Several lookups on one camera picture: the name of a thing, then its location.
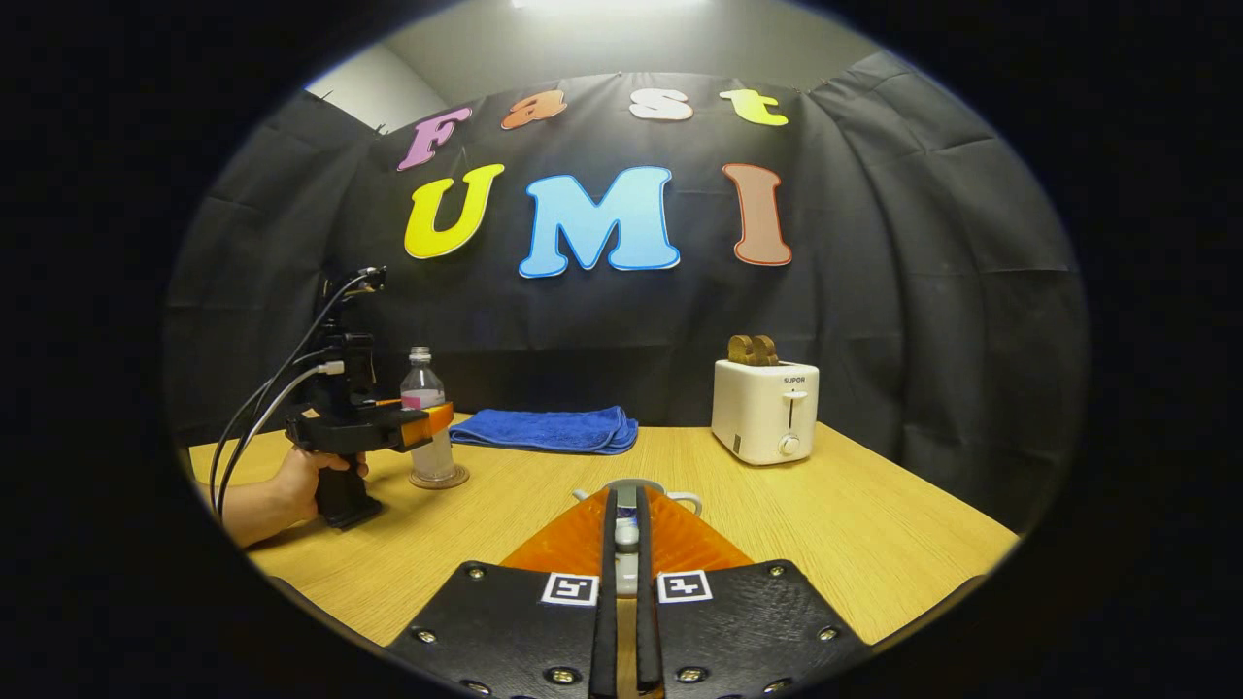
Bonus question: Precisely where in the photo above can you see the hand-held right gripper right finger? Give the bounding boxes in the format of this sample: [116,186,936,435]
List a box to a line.
[636,485,870,699]

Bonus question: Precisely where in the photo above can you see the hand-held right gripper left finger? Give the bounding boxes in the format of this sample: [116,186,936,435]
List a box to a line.
[386,485,620,699]

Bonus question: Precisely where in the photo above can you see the clear plastic water bottle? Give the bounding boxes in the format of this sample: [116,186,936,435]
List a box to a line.
[400,347,457,483]

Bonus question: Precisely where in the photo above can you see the white blue-patterned teacup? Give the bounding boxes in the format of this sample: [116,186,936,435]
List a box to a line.
[573,478,702,516]

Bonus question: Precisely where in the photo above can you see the white blue teacup lid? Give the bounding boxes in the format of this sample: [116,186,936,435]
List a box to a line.
[615,485,640,595]

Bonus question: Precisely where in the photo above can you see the folded blue towel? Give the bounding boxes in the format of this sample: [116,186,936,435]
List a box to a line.
[449,406,639,455]

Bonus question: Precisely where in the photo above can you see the white toaster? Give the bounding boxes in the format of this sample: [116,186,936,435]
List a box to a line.
[711,359,820,466]

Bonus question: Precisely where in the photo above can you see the black backdrop cloth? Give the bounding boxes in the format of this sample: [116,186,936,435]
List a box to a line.
[163,50,1089,535]

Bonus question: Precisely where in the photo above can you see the ceiling light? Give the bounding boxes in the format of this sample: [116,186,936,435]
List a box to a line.
[510,0,710,13]

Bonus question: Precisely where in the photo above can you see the white cable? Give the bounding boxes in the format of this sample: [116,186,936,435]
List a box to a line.
[216,361,346,520]

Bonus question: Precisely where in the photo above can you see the black cable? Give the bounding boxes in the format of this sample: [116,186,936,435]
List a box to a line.
[209,270,385,516]

